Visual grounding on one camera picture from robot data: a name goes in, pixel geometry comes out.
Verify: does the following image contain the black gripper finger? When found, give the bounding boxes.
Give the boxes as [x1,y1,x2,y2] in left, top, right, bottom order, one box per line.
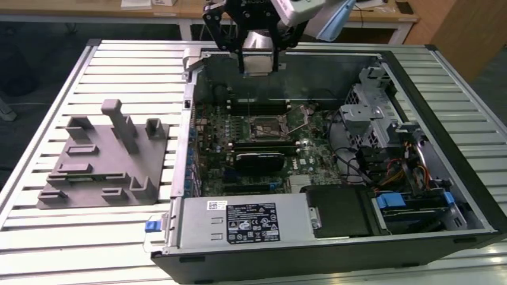
[201,6,249,74]
[268,21,309,72]

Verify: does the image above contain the silver CPU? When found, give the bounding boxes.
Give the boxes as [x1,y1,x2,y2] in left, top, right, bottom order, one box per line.
[240,47,274,77]

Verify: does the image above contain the metal socket cover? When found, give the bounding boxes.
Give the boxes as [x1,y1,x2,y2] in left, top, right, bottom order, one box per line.
[285,103,314,136]

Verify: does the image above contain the CPU socket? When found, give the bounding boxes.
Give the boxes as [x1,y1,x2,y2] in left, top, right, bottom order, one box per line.
[246,116,289,141]

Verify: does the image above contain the wooden desk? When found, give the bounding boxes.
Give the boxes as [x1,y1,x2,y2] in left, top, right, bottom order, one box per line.
[0,0,420,45]

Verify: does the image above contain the metal disk bay cage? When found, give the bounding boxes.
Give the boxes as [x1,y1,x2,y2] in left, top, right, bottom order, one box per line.
[338,66,400,149]

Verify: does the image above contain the green RAM stick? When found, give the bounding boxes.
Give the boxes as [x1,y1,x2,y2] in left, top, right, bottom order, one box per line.
[233,141,297,156]

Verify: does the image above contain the black graphics card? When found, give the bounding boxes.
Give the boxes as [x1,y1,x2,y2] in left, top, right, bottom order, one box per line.
[233,151,285,173]

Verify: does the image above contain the black expansion slot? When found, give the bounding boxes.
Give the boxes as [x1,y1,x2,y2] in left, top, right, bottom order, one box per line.
[222,184,269,193]

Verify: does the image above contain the small silver heatsink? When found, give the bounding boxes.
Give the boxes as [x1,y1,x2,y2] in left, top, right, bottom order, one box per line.
[290,175,312,194]

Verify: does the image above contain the green motherboard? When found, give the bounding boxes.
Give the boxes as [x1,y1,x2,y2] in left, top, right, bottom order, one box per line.
[193,102,345,197]

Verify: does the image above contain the grey parts rack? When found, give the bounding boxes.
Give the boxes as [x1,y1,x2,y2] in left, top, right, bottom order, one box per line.
[35,99,170,210]

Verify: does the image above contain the wooden cabinet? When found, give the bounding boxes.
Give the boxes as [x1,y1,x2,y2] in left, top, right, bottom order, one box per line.
[402,0,507,81]

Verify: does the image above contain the silver power supply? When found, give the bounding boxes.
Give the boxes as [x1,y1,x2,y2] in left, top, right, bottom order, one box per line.
[173,194,317,249]

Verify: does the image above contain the black plastic shroud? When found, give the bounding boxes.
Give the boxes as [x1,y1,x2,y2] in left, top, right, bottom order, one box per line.
[300,183,377,240]

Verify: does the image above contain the hard disk in blue carrier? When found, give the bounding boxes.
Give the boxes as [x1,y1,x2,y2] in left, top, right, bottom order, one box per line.
[373,191,456,235]

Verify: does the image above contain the grey chair leg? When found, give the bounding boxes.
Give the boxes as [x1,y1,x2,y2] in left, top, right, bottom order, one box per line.
[0,97,15,121]

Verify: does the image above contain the black open PC case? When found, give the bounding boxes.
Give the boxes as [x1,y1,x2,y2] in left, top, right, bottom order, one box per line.
[149,44,507,283]

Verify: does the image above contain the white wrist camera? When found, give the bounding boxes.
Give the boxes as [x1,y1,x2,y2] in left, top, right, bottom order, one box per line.
[274,0,324,27]

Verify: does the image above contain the grey case handle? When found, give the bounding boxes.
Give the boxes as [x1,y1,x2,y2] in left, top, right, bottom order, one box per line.
[182,47,205,72]

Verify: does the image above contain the grey plastic bracket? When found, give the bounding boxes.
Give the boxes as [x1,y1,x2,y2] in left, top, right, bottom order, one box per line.
[389,123,426,149]

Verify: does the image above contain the black data cable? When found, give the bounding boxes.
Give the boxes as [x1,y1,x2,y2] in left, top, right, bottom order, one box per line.
[333,147,381,188]

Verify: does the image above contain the coloured power wires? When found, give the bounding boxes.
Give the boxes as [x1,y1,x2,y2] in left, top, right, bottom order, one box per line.
[378,141,432,191]

